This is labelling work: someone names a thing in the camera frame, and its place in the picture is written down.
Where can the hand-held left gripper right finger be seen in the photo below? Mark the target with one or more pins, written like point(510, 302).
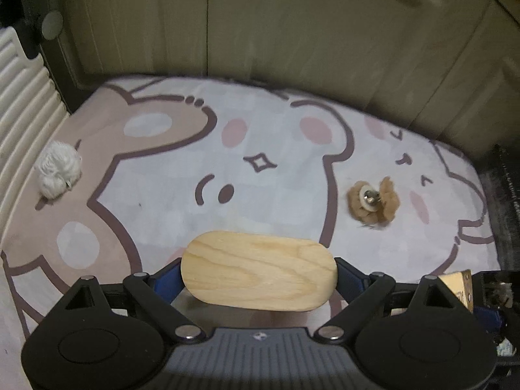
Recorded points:
point(351, 282)

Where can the black padded box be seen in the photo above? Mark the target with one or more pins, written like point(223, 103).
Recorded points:
point(503, 195)

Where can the white yarn ball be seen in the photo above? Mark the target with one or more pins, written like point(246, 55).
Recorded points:
point(57, 168)

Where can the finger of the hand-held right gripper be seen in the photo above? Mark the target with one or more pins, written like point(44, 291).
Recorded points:
point(487, 316)

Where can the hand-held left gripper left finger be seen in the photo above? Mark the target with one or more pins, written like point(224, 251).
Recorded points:
point(170, 288)

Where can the white ribbed panel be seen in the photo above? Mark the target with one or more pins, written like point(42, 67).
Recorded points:
point(24, 122)

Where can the cartoon printed mat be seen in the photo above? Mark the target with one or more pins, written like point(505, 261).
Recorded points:
point(243, 162)

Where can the small tan block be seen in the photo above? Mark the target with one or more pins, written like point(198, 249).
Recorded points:
point(457, 290)

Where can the cream cabinet door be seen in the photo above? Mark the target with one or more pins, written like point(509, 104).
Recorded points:
point(345, 36)
point(503, 69)
point(138, 24)

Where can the round grey knob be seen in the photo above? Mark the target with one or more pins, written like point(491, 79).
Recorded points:
point(51, 25)

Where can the oval wooden board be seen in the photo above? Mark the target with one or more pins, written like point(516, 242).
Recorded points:
point(260, 270)

